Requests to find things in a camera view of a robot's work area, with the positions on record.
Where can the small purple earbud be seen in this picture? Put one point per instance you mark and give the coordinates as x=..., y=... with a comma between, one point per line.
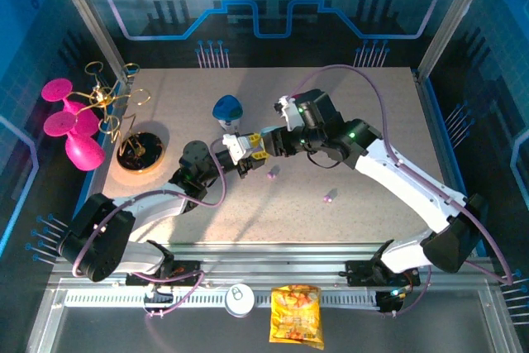
x=272, y=173
x=329, y=197

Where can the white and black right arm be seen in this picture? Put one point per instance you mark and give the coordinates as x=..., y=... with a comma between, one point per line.
x=413, y=183

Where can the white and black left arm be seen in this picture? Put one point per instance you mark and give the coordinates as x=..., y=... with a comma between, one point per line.
x=153, y=204

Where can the white cup with blue lid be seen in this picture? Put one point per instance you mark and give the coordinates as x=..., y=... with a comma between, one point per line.
x=227, y=109

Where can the pink goblet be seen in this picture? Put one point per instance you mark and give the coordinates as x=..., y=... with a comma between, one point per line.
x=57, y=89
x=84, y=152

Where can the silver drink can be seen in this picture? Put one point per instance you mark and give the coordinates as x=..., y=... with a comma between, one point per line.
x=239, y=298

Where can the yellow snack bag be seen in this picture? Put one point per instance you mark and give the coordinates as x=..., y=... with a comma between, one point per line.
x=295, y=316

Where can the aluminium frame rail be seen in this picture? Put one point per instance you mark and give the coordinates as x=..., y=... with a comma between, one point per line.
x=264, y=254

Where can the aluminium frame post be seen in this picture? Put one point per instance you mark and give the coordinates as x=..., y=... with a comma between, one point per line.
x=454, y=14
x=89, y=18

